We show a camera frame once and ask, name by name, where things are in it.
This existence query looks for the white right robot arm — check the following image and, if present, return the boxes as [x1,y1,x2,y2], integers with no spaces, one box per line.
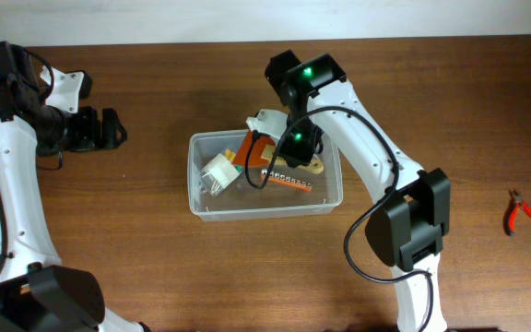
[260,50,451,331]

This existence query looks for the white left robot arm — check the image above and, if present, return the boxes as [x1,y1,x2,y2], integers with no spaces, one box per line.
[0,41,147,332]

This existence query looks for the red scraper with wooden handle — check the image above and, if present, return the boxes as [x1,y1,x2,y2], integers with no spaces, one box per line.
[231,132,325,174]

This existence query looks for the clear plastic container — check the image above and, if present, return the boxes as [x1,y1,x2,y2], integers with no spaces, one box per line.
[187,130,343,221]

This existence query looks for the red handled pliers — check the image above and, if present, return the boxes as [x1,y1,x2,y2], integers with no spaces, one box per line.
[503,189,531,237]

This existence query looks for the clear case of coloured bits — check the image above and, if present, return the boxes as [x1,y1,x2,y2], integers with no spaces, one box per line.
[200,148,242,196]

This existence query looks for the orange socket rail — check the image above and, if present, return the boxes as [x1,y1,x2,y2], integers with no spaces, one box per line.
[260,169,313,192]

